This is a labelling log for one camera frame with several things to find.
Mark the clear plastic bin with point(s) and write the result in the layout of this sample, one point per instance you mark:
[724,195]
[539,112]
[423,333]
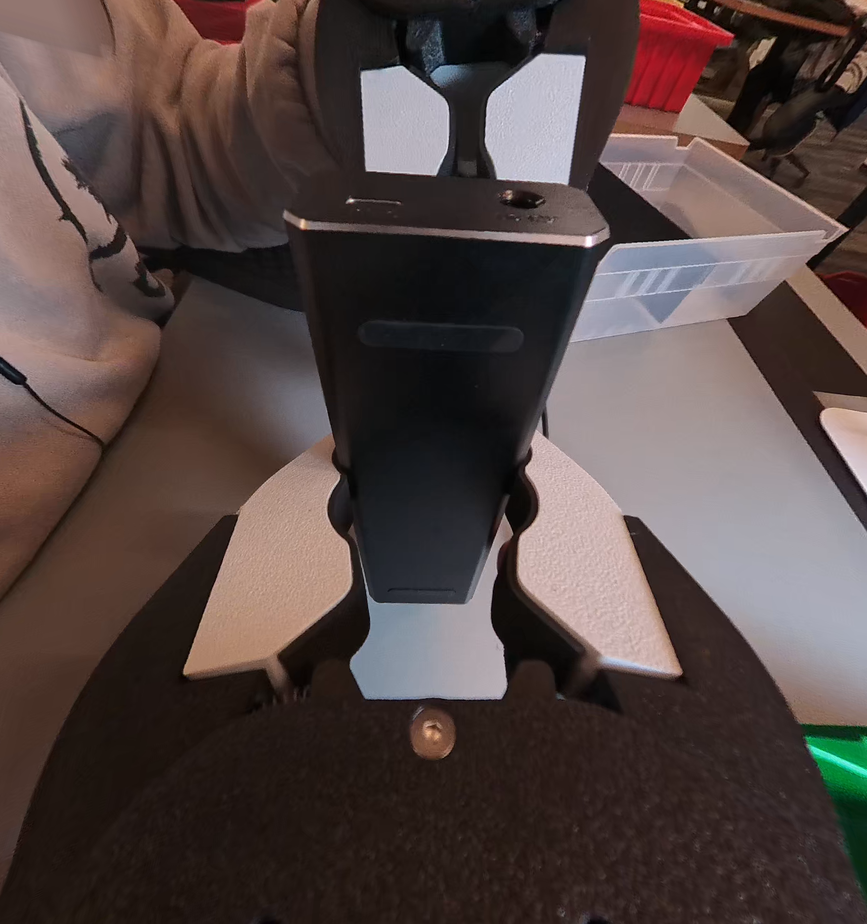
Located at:
[693,267]

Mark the green plastic bin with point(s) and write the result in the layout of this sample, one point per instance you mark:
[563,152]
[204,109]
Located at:
[859,779]

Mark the wooden table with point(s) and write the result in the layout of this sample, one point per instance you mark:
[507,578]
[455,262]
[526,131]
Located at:
[801,20]

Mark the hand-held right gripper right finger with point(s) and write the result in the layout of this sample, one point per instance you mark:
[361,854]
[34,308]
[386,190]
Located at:
[592,577]

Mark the black usb hub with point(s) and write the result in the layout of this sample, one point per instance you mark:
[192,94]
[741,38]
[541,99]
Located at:
[433,433]

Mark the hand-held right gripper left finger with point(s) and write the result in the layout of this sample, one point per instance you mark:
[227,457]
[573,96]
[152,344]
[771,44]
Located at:
[275,577]

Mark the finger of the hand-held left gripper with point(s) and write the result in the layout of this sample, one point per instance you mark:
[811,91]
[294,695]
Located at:
[397,123]
[542,123]

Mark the person's left forearm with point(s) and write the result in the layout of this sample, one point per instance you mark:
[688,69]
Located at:
[210,108]

